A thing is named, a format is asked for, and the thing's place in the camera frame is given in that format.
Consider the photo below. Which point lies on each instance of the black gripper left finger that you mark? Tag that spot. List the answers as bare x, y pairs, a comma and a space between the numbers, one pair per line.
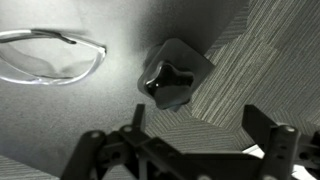
139, 117

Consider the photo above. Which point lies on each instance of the clear safety glasses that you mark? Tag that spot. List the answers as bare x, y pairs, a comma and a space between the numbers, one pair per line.
47, 57

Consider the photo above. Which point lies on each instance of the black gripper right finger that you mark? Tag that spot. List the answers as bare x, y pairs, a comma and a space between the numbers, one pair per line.
257, 125

